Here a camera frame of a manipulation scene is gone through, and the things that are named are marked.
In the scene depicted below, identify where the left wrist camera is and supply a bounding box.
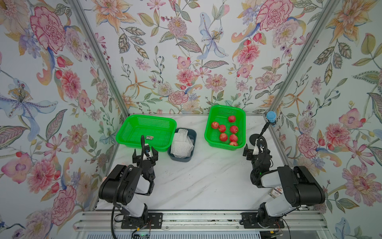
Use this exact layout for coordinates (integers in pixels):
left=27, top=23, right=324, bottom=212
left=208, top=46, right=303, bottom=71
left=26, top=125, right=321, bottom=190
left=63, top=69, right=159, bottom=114
left=141, top=144, right=151, bottom=162

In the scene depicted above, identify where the green plastic basket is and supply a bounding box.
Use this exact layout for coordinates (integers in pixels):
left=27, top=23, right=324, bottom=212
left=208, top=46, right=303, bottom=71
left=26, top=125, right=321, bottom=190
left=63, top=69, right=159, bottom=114
left=115, top=115, right=177, bottom=152
left=205, top=105, right=246, bottom=150

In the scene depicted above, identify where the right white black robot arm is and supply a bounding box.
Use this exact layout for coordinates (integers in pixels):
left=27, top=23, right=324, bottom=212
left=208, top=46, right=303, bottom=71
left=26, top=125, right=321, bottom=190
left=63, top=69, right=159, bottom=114
left=243, top=134, right=325, bottom=228

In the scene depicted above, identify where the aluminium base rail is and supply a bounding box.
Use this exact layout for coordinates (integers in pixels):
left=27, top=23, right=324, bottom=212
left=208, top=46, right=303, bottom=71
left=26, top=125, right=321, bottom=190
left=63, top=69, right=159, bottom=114
left=73, top=210, right=328, bottom=232

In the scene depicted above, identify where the small framed card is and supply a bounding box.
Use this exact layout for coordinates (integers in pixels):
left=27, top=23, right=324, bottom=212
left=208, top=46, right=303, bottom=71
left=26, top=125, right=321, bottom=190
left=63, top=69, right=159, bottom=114
left=270, top=186, right=283, bottom=198

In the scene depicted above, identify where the white foam net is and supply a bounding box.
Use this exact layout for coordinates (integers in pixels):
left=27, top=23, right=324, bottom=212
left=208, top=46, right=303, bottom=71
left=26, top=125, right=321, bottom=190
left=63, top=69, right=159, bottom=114
left=170, top=138, right=194, bottom=158
left=173, top=128, right=190, bottom=148

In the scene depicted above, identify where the red apple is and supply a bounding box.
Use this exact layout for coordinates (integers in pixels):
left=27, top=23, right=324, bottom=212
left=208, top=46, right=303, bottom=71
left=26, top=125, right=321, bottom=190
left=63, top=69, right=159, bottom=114
left=211, top=121, right=219, bottom=129
left=228, top=116, right=236, bottom=122

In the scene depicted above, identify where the blue microphone on black stand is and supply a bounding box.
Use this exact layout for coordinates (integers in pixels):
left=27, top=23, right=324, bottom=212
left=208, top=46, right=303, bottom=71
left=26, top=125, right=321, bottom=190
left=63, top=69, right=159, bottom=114
left=249, top=111, right=277, bottom=146

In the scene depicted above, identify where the right green plastic basket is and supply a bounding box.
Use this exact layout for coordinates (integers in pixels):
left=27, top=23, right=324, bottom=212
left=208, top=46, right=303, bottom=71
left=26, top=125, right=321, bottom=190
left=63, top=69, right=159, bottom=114
left=205, top=105, right=246, bottom=150

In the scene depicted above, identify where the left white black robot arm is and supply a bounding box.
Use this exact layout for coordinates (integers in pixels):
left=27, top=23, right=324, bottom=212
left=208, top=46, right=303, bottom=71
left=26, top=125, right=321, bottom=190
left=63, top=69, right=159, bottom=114
left=98, top=136, right=159, bottom=230

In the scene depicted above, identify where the dark teal plastic bin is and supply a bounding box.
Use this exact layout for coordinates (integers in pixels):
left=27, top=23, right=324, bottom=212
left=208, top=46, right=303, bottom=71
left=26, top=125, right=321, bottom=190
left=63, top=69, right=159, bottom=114
left=167, top=128, right=197, bottom=162

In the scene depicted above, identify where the left green plastic basket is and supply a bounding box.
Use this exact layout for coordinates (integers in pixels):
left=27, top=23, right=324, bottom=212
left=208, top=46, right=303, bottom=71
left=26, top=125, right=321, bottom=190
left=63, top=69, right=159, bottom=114
left=115, top=115, right=177, bottom=152

